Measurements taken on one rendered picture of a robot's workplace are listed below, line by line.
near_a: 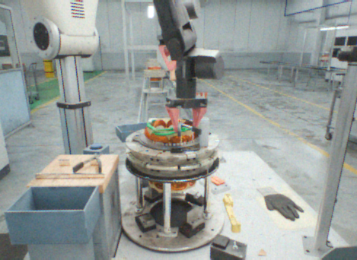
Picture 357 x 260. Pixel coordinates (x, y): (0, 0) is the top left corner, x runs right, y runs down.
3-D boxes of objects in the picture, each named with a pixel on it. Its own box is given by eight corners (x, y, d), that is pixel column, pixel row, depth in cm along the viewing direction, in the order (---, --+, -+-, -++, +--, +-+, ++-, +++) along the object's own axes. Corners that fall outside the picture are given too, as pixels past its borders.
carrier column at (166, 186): (170, 236, 86) (170, 179, 80) (163, 236, 86) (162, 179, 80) (170, 231, 88) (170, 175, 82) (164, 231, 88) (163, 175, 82)
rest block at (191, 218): (183, 223, 89) (183, 210, 88) (194, 217, 93) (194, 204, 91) (192, 229, 86) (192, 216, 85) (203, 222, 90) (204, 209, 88)
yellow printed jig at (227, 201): (242, 233, 91) (243, 224, 90) (231, 233, 91) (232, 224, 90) (230, 198, 112) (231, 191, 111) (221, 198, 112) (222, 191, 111)
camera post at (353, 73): (313, 249, 84) (350, 64, 66) (312, 243, 86) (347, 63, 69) (323, 252, 83) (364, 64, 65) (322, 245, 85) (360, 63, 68)
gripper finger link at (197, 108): (206, 133, 74) (208, 100, 72) (183, 134, 72) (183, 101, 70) (197, 127, 81) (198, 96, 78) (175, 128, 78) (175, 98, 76)
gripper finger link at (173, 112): (196, 134, 73) (196, 100, 71) (171, 136, 71) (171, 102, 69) (187, 128, 80) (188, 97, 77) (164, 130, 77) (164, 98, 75)
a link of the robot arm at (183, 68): (183, 55, 74) (172, 55, 69) (205, 55, 70) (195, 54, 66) (182, 80, 76) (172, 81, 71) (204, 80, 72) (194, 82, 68)
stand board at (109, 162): (103, 193, 66) (103, 185, 66) (27, 194, 66) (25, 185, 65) (119, 160, 85) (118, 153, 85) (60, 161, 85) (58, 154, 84)
